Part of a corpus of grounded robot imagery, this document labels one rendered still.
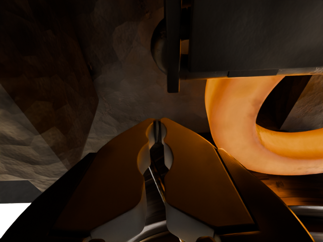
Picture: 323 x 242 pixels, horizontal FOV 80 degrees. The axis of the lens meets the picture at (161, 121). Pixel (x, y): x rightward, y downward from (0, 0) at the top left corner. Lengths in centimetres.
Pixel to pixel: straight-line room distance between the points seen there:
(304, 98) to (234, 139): 14
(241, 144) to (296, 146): 7
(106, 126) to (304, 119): 26
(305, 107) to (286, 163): 10
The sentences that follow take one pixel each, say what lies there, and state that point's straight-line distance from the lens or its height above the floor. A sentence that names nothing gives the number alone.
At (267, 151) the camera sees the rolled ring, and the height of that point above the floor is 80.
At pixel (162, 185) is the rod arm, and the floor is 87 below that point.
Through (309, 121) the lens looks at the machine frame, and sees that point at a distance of 32.
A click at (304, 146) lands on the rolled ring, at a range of 23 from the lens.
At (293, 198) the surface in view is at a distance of 27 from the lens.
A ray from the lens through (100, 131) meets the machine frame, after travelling 28.
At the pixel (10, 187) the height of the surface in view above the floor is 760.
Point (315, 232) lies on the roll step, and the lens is 32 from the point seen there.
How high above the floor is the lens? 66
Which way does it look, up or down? 46 degrees up
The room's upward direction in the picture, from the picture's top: 176 degrees clockwise
